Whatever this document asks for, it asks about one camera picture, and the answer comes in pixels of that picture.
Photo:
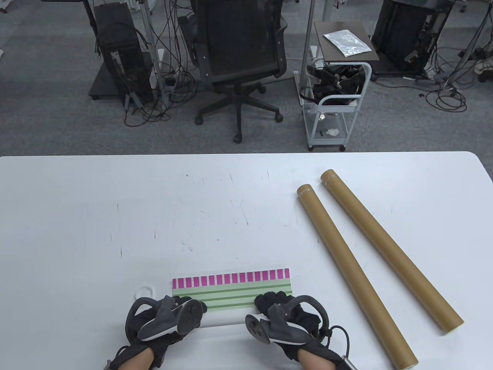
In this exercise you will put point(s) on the white plastic tube cap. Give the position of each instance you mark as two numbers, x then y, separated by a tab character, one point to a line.
138	293

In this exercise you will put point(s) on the green striped mouse pad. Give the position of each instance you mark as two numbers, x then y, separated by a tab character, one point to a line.
231	289

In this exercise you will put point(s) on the black computer tower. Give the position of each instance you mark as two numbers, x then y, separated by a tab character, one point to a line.
119	46
404	34

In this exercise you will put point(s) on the person's left forearm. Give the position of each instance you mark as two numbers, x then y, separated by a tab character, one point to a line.
140	362

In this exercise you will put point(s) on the brown side table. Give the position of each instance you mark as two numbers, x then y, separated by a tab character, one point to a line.
327	50

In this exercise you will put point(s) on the silver plastic bag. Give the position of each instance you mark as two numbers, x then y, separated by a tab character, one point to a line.
346	42

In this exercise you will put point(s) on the white crumpled paper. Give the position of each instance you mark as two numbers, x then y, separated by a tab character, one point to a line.
332	133

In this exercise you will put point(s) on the grey hand tracker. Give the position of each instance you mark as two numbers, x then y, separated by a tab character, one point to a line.
169	320
269	331

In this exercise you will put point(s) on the person's right hand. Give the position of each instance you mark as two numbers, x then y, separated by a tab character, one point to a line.
269	298

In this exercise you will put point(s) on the white power strip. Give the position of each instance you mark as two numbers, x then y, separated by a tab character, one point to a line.
483	65

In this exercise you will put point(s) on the brown cardboard mailing tube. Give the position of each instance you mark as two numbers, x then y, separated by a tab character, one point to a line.
385	246
339	250

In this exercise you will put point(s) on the silver metal frame post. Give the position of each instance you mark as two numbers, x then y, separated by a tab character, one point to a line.
149	27
309	23

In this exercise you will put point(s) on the grey forearm sensor box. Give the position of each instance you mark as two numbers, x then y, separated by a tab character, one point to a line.
348	364

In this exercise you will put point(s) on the dark grey floor plate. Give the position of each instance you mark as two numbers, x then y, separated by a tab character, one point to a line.
102	83

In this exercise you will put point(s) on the white rolling cart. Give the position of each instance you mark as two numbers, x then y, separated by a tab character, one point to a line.
339	109

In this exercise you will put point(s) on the person's left hand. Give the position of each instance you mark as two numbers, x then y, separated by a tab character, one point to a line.
200	306

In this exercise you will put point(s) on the black headset gear pile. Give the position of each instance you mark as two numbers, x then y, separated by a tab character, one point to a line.
327	83

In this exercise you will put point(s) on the black office chair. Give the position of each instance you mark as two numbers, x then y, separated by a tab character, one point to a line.
238	38

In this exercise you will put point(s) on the person's right forearm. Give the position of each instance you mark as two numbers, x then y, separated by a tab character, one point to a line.
316	362

